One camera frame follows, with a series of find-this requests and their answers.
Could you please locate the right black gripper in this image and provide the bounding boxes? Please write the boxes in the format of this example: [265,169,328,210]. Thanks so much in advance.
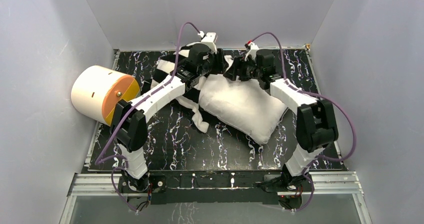
[223,57,263,82]

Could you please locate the white pillow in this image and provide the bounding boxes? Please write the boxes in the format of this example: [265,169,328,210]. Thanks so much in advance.
[199,75,288,145]

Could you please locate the black white striped pillowcase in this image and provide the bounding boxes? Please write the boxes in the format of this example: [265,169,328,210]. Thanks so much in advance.
[142,46,212,133]

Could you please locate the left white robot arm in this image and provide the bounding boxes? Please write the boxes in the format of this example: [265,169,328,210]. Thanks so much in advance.
[108,42,229,192]

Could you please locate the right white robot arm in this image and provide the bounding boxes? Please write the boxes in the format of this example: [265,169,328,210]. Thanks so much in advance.
[224,49,339,191]

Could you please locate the white orange cylinder roll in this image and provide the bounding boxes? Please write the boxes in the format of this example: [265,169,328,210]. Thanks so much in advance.
[71,65,141,126]

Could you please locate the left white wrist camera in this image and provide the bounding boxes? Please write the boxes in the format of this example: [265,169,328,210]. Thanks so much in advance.
[199,31,218,52]

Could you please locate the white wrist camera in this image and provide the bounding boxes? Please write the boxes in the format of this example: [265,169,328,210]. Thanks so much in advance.
[245,41,260,59]
[199,31,218,52]

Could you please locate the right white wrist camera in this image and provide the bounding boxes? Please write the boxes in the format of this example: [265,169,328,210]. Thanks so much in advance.
[245,41,260,59]

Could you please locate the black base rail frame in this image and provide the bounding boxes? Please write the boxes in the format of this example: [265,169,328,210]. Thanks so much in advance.
[117,171,312,209]

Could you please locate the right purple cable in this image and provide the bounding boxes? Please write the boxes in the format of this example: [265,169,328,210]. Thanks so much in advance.
[248,32,357,162]

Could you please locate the purple cable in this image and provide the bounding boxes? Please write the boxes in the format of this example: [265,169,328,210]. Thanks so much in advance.
[248,32,357,162]
[94,21,206,197]

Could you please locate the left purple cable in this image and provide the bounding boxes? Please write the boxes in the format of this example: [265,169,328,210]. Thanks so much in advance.
[94,21,206,197]

